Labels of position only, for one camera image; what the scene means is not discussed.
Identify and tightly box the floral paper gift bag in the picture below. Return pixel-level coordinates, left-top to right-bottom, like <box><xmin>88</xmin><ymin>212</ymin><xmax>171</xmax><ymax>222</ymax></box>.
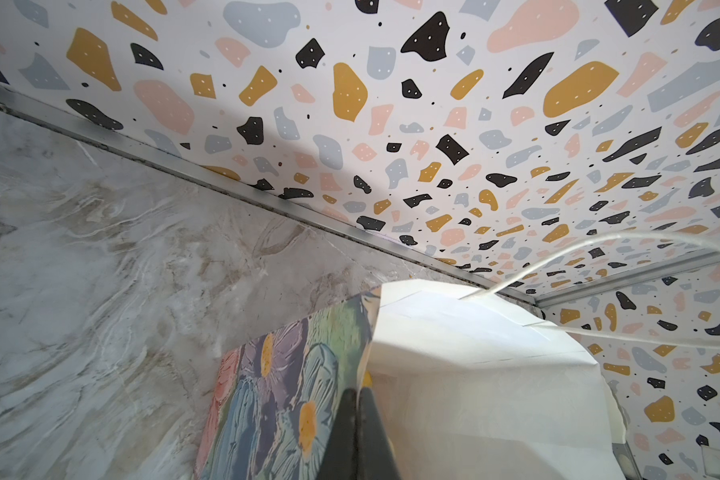
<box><xmin>193</xmin><ymin>232</ymin><xmax>720</xmax><ymax>480</ymax></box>

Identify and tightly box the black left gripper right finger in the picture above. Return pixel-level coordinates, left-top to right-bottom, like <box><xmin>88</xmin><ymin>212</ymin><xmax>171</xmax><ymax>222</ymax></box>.
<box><xmin>356</xmin><ymin>387</ymin><xmax>400</xmax><ymax>480</ymax></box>

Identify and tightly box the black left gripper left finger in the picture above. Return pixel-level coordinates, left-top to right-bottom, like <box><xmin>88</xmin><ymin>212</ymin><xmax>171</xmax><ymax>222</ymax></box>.
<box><xmin>316</xmin><ymin>389</ymin><xmax>358</xmax><ymax>480</ymax></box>

